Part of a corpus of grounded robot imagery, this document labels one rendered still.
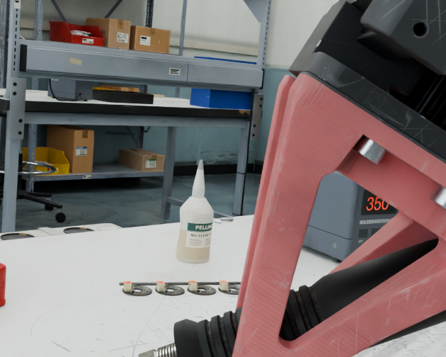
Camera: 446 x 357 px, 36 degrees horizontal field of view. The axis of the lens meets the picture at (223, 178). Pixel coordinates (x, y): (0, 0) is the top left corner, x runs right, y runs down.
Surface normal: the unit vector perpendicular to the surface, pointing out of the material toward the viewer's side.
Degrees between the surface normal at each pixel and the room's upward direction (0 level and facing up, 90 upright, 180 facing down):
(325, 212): 90
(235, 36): 90
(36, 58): 90
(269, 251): 109
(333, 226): 90
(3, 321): 0
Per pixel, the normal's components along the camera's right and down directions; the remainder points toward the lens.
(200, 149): 0.68, 0.18
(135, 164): -0.76, -0.01
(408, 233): 0.01, 0.11
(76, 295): 0.10, -0.98
